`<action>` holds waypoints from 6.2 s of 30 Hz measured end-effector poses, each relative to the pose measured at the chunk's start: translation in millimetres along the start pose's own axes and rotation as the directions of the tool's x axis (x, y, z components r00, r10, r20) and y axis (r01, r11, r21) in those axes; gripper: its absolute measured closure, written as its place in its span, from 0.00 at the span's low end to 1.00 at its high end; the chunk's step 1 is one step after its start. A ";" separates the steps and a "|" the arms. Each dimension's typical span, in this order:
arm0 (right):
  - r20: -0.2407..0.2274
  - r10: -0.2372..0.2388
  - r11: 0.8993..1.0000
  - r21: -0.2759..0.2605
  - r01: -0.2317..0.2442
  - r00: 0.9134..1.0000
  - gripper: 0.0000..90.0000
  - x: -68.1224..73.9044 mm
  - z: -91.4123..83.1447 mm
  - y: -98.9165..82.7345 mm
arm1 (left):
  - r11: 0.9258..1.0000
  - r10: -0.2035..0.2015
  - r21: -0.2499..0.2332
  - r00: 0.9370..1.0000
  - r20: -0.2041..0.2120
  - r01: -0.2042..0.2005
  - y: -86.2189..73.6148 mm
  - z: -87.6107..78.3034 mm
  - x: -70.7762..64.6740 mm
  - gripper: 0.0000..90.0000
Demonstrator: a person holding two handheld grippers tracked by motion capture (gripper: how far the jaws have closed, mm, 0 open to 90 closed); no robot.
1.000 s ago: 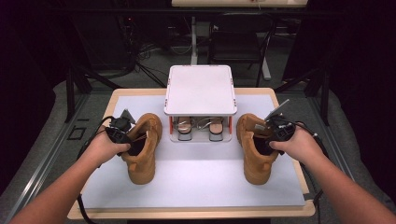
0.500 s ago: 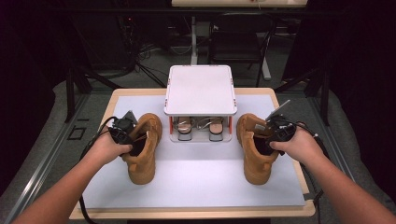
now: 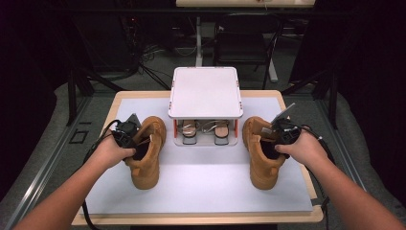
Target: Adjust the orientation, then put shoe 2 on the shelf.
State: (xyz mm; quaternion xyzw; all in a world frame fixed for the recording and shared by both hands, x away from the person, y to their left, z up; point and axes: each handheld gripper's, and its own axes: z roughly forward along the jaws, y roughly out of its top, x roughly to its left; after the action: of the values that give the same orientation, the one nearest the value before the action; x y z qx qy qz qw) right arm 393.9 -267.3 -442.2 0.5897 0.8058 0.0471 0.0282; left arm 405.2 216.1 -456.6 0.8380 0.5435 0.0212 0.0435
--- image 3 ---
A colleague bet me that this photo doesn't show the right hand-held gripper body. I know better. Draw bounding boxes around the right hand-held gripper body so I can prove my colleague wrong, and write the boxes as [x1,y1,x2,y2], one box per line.
[270,102,303,147]

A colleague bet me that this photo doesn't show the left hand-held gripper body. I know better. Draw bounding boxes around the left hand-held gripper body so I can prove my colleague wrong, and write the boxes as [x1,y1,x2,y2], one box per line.
[111,112,142,150]

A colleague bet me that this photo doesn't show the tan suede boot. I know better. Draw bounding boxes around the tan suede boot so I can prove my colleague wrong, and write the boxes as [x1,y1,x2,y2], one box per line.
[241,115,288,192]
[124,115,168,191]

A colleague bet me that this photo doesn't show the black heeled sandal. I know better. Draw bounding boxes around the black heeled sandal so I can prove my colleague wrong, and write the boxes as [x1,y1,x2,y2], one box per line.
[179,119,199,146]
[201,119,231,147]

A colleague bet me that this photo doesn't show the white shoe rack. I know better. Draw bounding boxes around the white shoe rack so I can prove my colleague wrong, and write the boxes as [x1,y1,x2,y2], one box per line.
[168,66,244,148]

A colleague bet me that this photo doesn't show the person's left hand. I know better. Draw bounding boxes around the person's left hand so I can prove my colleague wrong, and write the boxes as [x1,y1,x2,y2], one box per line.
[90,129,137,173]

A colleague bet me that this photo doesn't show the person's right hand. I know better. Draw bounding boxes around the person's right hand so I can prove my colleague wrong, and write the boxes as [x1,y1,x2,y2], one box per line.
[274,126,330,171]

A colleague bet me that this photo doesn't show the black metal stand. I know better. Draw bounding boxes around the black metal stand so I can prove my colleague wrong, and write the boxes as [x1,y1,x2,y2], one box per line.
[65,61,126,127]
[282,68,340,130]

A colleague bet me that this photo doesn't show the white table mat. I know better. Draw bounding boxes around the white table mat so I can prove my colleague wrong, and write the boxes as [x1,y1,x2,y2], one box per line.
[82,97,315,216]

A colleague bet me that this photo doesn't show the black folding chair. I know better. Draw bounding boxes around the black folding chair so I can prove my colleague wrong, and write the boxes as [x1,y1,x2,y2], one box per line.
[213,12,285,90]

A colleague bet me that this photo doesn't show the white desk leg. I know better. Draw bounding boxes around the white desk leg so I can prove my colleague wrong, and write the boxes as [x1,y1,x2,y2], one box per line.
[194,15,204,68]

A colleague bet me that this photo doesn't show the beige desk top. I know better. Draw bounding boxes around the beige desk top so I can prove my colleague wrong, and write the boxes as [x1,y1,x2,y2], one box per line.
[175,0,315,9]

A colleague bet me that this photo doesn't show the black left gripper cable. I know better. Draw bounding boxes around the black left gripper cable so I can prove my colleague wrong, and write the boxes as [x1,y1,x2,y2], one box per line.
[80,119,122,230]

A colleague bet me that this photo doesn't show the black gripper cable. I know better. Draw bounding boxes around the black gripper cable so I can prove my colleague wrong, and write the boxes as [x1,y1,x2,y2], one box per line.
[301,124,337,230]
[80,119,122,230]

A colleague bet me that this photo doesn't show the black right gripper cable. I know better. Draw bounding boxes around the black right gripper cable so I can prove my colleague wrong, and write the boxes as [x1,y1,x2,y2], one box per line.
[301,124,337,230]

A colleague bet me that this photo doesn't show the aluminium floor rail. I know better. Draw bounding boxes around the aluminium floor rail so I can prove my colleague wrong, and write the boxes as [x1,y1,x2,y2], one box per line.
[313,95,388,230]
[3,95,94,230]

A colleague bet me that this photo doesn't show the bundle of floor cables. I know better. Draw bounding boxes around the bundle of floor cables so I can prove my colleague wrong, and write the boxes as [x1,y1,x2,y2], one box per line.
[125,37,175,91]

